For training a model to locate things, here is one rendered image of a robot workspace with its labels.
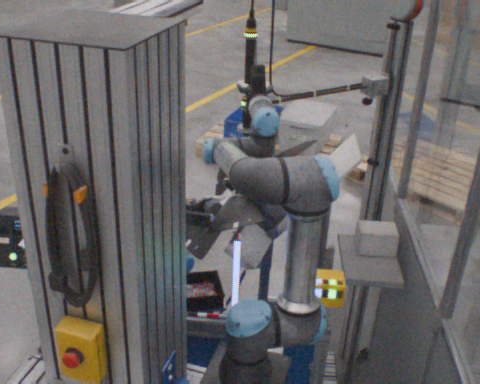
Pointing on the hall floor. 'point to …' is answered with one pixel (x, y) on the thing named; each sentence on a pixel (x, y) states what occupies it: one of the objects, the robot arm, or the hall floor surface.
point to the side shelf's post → (355, 334)
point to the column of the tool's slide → (377, 180)
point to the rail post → (319, 364)
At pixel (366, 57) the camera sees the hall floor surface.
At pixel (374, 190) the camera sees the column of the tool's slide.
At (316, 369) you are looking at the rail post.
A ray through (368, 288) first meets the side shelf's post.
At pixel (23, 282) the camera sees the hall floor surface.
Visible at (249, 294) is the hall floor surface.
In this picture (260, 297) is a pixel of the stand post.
